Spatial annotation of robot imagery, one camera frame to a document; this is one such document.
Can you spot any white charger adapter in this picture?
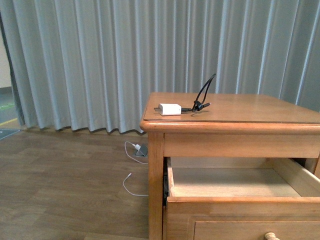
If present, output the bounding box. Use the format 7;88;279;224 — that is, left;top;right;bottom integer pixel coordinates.
154;103;182;116

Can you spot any black charger cable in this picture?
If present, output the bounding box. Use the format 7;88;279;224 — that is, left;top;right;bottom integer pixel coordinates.
180;73;217;113

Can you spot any wooden drawer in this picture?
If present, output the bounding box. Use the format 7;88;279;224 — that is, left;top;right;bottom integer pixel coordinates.
163;157;320;240

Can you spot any grey pop-up floor socket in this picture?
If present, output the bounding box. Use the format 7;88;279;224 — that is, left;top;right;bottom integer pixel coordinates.
134;144;148;157

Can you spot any wooden nightstand cabinet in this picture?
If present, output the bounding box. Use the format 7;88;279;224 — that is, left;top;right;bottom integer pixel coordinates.
140;92;320;240

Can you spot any grey pleated curtain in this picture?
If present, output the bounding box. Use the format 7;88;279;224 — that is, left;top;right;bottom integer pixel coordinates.
0;0;320;132

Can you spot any white cable on floor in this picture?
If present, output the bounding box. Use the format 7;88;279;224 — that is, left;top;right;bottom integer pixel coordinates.
122;141;149;197

